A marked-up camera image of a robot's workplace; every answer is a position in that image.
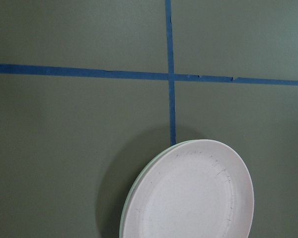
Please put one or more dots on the pink plate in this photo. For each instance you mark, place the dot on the pink plate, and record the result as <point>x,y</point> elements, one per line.
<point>200,189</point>

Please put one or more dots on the cream plate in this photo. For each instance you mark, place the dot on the cream plate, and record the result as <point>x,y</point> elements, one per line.
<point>136,183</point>

